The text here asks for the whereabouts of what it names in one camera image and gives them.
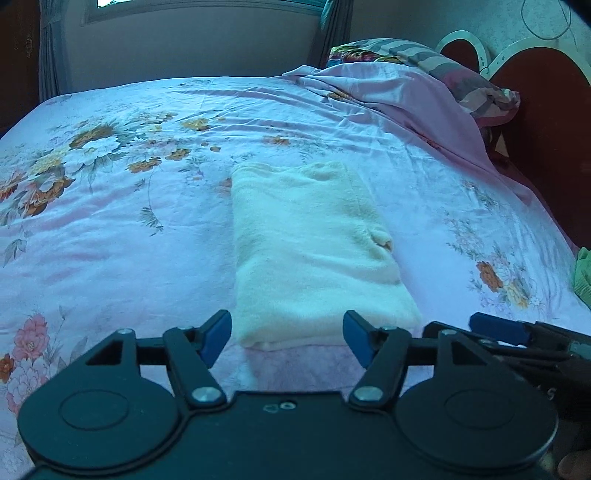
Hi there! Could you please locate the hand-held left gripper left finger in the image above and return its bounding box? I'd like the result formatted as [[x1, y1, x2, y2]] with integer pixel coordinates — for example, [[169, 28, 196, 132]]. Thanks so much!
[[86, 309, 232, 409]]

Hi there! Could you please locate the striped floral pillow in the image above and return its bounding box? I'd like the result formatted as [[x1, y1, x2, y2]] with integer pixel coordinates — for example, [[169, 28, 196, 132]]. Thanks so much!
[[327, 39, 522, 128]]

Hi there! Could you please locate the window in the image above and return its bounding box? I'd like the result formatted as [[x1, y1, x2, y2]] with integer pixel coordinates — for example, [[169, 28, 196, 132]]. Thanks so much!
[[84, 0, 325, 25]]

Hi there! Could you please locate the grey curtain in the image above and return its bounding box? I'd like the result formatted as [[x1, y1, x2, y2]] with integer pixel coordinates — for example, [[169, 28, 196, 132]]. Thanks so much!
[[38, 0, 74, 101]]

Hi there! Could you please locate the thin wall cable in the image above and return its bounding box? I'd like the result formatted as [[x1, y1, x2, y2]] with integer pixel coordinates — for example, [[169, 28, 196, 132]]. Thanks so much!
[[521, 0, 574, 43]]

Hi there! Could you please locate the cream knit sweater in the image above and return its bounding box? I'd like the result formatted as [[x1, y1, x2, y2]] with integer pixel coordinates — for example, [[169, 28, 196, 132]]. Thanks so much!
[[230, 160, 423, 350]]

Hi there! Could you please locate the green cloth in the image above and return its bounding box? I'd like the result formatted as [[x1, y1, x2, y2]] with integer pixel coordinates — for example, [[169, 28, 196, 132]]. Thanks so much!
[[571, 246, 591, 311]]

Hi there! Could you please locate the dark wooden wardrobe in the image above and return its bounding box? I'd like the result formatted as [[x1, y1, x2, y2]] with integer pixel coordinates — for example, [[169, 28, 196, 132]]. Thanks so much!
[[0, 0, 45, 136]]

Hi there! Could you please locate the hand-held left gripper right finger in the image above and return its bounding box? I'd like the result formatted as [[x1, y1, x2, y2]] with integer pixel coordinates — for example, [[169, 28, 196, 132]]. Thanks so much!
[[342, 310, 494, 409]]

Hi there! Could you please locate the teal curtain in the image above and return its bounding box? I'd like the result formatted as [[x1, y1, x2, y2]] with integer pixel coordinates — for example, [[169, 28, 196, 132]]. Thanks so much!
[[318, 0, 355, 71]]

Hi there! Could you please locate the floral pink bed cover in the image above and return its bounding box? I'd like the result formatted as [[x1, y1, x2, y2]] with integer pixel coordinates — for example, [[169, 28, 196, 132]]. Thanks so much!
[[0, 62, 591, 476]]

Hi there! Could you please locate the brown and white headboard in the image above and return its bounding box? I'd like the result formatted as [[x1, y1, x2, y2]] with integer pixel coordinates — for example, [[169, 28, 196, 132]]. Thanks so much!
[[435, 30, 591, 252]]

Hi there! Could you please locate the person's right hand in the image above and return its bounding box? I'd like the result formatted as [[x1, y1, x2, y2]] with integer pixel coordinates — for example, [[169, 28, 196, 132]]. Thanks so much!
[[557, 450, 591, 480]]

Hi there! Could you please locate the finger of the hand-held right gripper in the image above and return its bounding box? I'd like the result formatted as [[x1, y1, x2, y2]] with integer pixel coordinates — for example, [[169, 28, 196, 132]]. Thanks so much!
[[423, 321, 513, 358], [469, 312, 573, 348]]

